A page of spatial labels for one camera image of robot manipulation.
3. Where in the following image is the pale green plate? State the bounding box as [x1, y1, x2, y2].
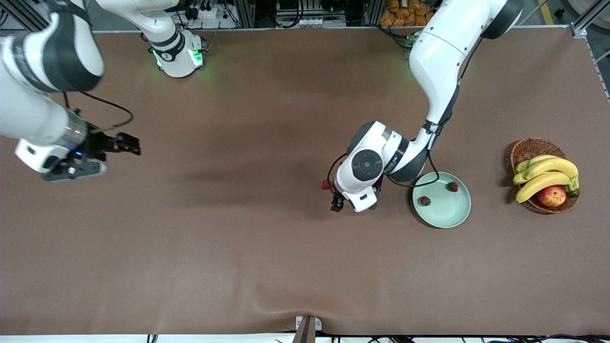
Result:
[412, 171, 472, 229]

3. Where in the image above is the brown table cover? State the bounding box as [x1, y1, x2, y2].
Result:
[0, 26, 610, 336]

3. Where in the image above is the white power strip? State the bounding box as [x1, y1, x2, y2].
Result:
[191, 2, 220, 20]

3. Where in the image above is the greenish yellow banana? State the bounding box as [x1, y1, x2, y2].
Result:
[515, 155, 560, 174]

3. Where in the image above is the pile of orange packaged buns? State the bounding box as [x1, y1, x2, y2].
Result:
[380, 0, 441, 27]

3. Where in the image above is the brown wicker basket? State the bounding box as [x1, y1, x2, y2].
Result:
[510, 138, 581, 214]

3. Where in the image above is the red apple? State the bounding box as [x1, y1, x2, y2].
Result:
[537, 185, 568, 208]

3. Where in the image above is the large yellow banana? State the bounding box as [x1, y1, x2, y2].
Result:
[523, 158, 579, 182]

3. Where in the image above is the aluminium frame post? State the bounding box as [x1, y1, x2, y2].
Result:
[365, 0, 386, 27]
[236, 0, 255, 28]

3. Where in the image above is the aluminium frame rail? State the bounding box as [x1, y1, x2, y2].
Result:
[571, 10, 610, 101]

